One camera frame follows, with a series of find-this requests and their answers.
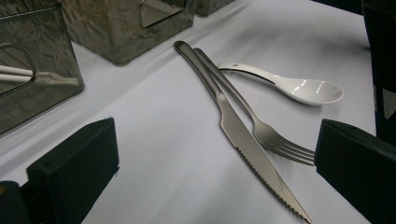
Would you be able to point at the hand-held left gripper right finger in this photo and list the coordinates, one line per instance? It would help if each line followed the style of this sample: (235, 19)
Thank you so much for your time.
(361, 171)

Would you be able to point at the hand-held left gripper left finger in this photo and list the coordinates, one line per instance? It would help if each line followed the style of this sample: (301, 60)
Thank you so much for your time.
(74, 168)

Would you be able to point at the white ceramic spoon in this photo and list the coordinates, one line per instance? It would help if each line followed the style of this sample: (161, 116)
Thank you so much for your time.
(311, 91)

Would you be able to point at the steel fork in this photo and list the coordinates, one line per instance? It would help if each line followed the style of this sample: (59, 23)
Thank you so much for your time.
(264, 132)

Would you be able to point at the white chopstick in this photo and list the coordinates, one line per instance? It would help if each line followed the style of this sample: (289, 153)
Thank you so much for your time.
(15, 70)
(12, 78)

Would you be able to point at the steel table knife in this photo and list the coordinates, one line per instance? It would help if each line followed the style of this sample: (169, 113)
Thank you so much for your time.
(246, 140)

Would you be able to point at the smoky clear plastic bin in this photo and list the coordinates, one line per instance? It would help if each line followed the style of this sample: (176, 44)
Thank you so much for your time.
(46, 46)
(109, 37)
(211, 7)

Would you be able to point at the white table cover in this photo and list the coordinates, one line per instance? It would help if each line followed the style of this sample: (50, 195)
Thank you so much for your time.
(174, 140)

